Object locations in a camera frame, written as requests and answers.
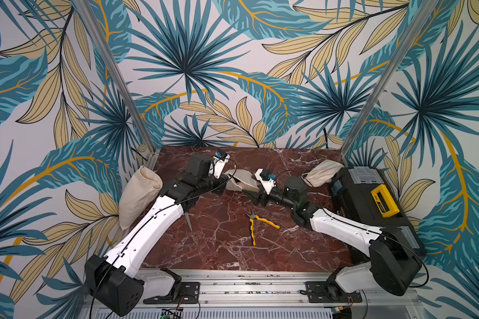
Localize yellow handled pliers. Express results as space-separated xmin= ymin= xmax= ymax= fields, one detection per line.
xmin=244 ymin=212 xmax=282 ymax=247

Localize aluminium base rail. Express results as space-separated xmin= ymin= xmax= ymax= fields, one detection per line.
xmin=127 ymin=269 xmax=427 ymax=318

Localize left aluminium frame post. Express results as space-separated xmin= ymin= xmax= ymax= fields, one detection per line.
xmin=73 ymin=0 xmax=156 ymax=157

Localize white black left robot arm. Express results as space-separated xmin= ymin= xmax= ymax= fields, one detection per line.
xmin=85 ymin=150 xmax=231 ymax=317

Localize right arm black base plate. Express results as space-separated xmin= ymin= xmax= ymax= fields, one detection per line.
xmin=299 ymin=276 xmax=363 ymax=305

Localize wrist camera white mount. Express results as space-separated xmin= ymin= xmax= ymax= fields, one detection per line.
xmin=254 ymin=168 xmax=276 ymax=195
xmin=211 ymin=149 xmax=230 ymax=179

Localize aluminium frame post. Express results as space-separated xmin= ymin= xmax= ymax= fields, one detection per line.
xmin=341 ymin=1 xmax=438 ymax=157
xmin=73 ymin=0 xmax=156 ymax=157

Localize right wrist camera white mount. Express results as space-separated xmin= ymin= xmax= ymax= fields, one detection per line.
xmin=254 ymin=168 xmax=276 ymax=195

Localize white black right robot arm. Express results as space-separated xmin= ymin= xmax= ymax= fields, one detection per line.
xmin=243 ymin=177 xmax=425 ymax=300

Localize cream cloth bag back right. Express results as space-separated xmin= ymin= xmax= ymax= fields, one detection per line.
xmin=302 ymin=159 xmax=344 ymax=188

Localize right aluminium frame post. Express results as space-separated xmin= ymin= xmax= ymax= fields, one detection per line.
xmin=341 ymin=1 xmax=438 ymax=157

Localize black yellow toolbox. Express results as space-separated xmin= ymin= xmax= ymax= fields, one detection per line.
xmin=330 ymin=166 xmax=426 ymax=258

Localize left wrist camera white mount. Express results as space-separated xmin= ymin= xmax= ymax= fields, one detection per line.
xmin=211 ymin=149 xmax=230 ymax=179

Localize cream cloth soil bag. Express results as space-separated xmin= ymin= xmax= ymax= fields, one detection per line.
xmin=225 ymin=170 xmax=260 ymax=192

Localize cream cloth bag left wall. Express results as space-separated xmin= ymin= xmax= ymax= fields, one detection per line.
xmin=118 ymin=166 xmax=163 ymax=231

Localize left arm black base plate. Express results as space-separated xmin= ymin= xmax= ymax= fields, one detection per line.
xmin=142 ymin=268 xmax=201 ymax=304

